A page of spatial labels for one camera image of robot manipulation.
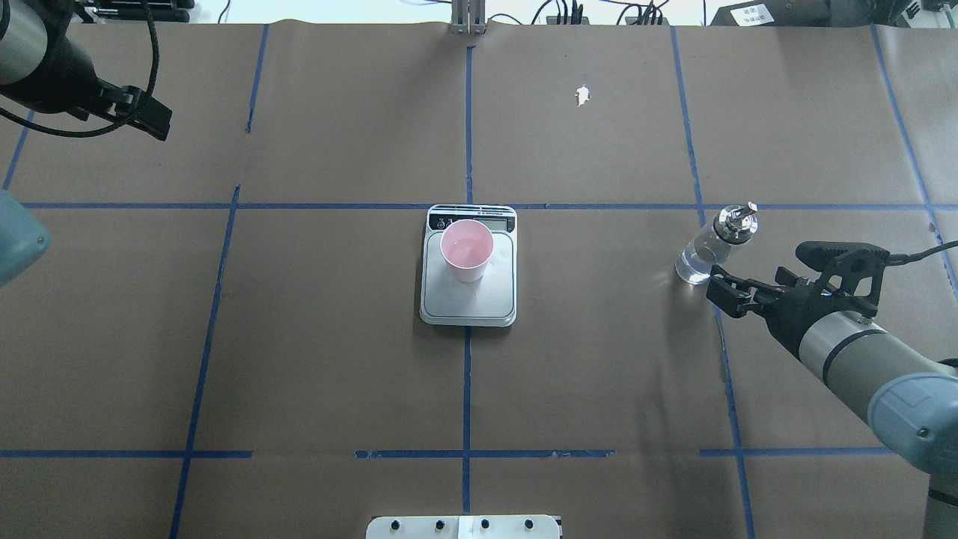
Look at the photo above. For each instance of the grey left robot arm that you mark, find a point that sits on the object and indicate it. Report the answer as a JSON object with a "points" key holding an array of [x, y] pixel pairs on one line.
{"points": [[46, 72]]}

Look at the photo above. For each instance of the pink paper cup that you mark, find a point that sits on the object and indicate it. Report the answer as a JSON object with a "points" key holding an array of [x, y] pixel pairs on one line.
{"points": [[466, 246]]}

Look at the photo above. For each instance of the glass sauce bottle metal spout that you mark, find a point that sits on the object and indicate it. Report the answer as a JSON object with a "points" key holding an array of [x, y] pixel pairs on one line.
{"points": [[726, 233]]}

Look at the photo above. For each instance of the digital kitchen scale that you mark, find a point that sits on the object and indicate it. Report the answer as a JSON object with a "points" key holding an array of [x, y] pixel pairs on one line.
{"points": [[489, 301]]}

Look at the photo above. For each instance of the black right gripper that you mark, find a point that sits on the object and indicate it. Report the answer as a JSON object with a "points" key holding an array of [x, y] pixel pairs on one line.
{"points": [[791, 308]]}

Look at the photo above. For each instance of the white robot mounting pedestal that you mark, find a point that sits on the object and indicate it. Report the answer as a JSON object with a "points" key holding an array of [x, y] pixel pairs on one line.
{"points": [[466, 526]]}

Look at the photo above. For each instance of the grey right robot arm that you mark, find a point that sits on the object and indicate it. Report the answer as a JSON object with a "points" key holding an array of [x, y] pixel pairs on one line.
{"points": [[828, 324]]}

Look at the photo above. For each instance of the aluminium frame post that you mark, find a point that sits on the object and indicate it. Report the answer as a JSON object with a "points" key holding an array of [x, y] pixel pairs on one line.
{"points": [[468, 17]]}

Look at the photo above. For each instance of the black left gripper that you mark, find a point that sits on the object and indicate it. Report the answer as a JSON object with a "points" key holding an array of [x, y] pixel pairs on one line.
{"points": [[54, 84]]}

